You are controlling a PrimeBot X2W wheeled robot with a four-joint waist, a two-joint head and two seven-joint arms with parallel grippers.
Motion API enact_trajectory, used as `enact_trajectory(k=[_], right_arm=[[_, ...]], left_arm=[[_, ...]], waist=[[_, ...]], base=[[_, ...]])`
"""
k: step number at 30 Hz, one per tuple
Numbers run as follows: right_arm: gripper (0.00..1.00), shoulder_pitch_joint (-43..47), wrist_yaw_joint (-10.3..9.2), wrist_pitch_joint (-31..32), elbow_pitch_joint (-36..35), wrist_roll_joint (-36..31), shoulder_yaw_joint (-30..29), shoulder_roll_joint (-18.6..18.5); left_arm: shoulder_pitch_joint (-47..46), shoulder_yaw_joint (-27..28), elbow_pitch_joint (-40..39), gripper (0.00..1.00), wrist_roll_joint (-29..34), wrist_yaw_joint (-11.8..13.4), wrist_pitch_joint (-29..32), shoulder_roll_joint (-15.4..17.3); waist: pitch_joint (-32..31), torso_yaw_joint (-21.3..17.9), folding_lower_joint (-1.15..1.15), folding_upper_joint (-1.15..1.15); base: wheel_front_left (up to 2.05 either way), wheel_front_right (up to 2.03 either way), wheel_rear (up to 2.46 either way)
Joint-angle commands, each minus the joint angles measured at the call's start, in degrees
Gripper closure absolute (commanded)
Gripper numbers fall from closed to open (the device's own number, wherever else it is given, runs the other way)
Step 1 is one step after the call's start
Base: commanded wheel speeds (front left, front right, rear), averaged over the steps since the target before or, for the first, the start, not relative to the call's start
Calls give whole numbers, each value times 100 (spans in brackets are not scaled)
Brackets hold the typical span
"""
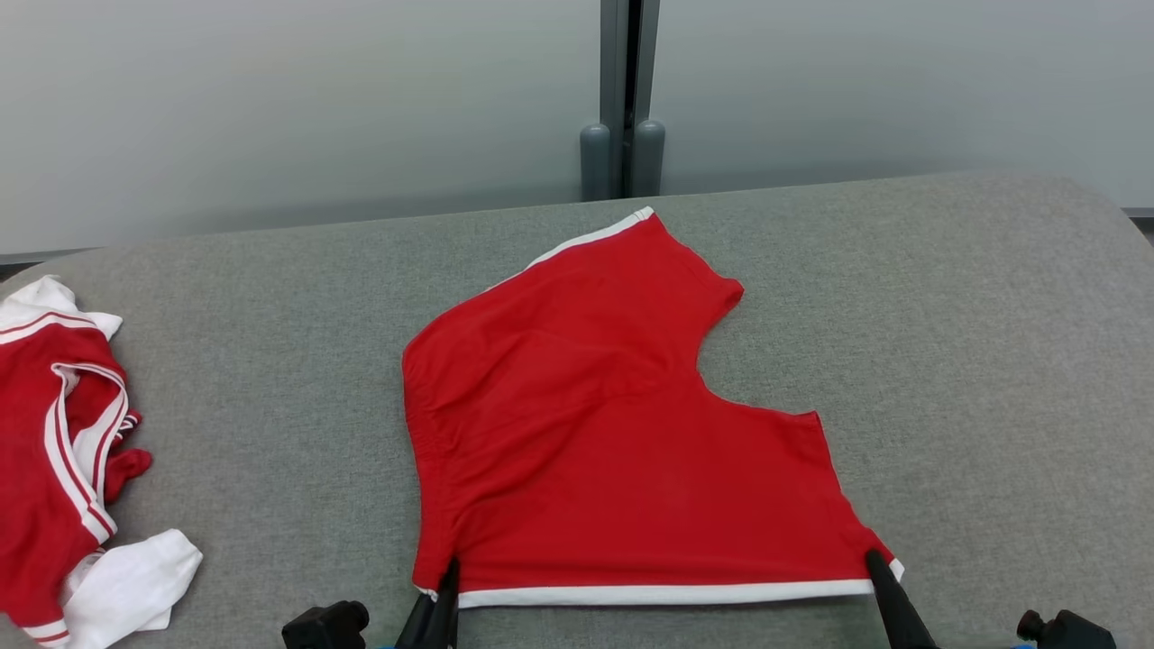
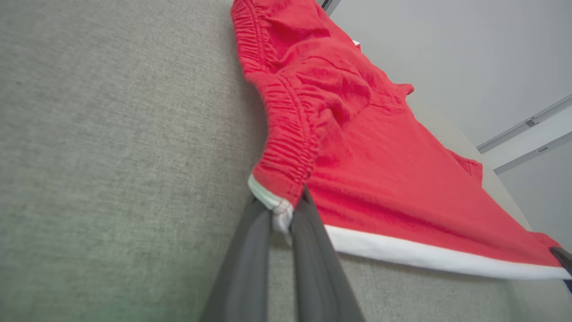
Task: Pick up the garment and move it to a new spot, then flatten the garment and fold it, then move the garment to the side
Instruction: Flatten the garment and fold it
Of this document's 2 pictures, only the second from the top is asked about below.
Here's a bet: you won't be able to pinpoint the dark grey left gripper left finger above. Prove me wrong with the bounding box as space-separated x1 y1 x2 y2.
199 197 272 322

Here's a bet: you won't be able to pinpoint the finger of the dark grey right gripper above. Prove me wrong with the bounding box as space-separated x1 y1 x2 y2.
550 246 572 276

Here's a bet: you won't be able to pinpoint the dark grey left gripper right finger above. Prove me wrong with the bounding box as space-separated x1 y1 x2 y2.
290 185 366 322

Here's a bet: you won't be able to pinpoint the red shorts with white trim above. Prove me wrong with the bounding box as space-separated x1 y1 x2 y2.
230 0 572 281

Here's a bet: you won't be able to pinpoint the grey fabric covered table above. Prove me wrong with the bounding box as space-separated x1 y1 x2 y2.
0 0 572 322

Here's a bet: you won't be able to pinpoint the grey wall rail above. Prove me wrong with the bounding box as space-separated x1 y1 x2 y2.
493 131 572 175
476 93 572 155

